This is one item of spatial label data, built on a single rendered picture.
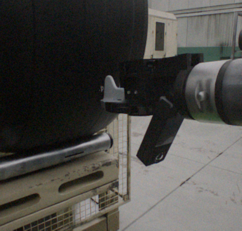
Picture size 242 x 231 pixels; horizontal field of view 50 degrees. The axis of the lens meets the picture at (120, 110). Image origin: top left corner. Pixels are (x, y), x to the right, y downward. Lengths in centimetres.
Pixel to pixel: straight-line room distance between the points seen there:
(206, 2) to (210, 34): 136
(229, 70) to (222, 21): 1180
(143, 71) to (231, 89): 13
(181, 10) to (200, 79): 1265
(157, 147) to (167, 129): 3
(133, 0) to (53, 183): 40
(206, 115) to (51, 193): 39
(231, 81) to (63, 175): 42
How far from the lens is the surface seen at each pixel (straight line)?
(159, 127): 36
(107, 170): 65
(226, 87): 28
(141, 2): 51
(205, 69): 31
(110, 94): 44
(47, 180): 58
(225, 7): 1214
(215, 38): 1212
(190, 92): 31
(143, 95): 36
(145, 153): 39
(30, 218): 59
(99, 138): 64
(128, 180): 148
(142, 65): 36
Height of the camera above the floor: 112
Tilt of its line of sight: 12 degrees down
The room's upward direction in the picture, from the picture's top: straight up
